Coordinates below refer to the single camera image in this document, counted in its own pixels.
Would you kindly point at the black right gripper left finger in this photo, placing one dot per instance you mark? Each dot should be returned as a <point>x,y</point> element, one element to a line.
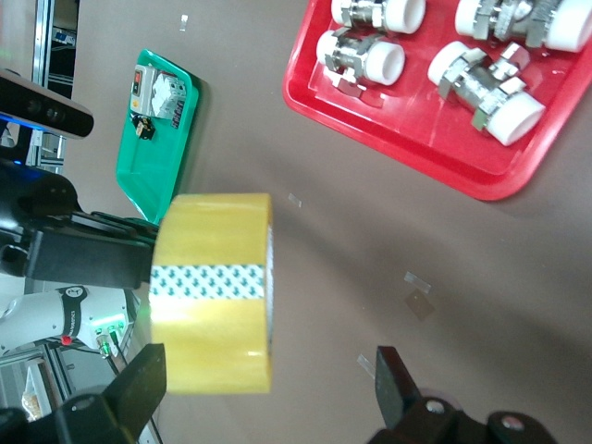
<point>139,384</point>

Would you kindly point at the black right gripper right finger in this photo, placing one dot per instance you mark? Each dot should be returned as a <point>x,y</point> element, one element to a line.
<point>393,388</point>

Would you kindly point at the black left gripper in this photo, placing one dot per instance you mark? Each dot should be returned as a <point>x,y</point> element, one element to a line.
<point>37,199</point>

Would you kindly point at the yellow packing tape roll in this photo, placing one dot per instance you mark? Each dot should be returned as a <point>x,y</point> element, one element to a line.
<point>208,231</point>

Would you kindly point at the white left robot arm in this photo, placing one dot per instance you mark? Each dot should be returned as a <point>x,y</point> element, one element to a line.
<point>37,314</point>

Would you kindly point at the clear tape strip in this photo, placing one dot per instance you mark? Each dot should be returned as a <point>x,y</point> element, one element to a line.
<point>295,199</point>
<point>417,282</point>
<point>184,23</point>
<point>366,364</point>

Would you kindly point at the green plastic tray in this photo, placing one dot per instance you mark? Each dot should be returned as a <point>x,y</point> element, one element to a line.
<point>143,176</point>

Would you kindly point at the red tray with pipe fittings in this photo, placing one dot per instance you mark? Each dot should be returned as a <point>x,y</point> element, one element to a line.
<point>416,134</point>

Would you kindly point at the brown square sticker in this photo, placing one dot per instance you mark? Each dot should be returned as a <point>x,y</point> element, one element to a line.
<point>421,306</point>

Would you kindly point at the small black brown component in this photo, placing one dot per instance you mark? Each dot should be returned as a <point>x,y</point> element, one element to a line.
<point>143,128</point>

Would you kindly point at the white circuit breaker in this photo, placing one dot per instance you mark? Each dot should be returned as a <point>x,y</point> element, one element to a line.
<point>164,94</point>

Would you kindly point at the white and metal pipe fitting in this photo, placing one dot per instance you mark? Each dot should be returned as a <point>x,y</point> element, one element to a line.
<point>407,14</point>
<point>384,65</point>
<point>573,28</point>
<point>490,92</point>

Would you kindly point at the aluminium profile frame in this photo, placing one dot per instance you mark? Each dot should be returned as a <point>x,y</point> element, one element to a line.
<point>41,46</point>
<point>51,370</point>

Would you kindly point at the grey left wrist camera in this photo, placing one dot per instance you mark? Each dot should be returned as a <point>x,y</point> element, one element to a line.
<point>46,108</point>

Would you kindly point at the grey switch box red button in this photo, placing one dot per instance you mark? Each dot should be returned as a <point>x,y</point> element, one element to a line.
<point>144,92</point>

